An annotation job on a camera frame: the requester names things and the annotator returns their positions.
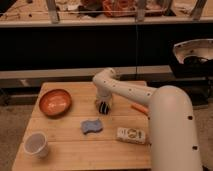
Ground orange ceramic bowl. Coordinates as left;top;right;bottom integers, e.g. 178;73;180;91
39;89;72;117

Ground white plastic bottle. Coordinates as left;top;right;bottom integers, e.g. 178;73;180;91
116;127;146;144

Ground orange basket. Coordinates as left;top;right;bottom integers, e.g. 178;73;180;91
102;0;136;17

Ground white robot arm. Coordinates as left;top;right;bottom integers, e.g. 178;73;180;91
92;68;203;171

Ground black striped eraser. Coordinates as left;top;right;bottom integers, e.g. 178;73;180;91
98;102;110;115

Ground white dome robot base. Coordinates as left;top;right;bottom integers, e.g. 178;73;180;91
173;38;213;64

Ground blue sponge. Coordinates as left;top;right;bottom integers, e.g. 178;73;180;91
81;119;103;134

